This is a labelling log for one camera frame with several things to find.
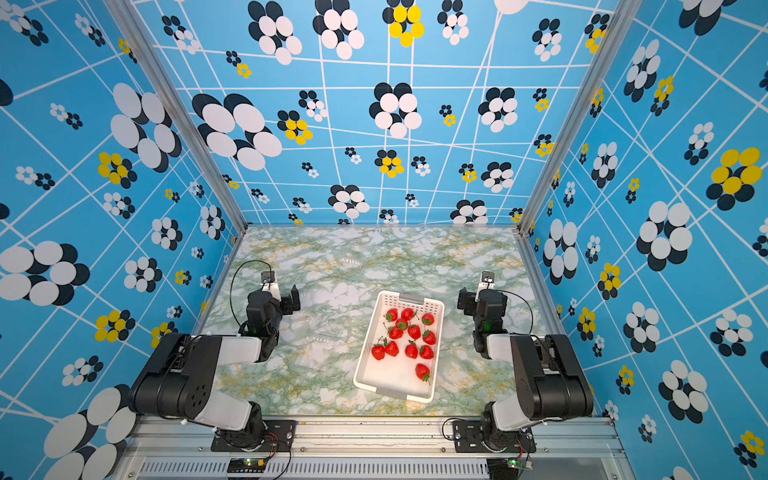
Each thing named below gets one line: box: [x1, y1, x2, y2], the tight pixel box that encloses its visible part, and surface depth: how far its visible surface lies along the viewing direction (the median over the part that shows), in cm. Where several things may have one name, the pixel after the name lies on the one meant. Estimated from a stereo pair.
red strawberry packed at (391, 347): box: [383, 337, 399, 357], surface depth 88 cm
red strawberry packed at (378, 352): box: [371, 344, 385, 361], surface depth 88 cm
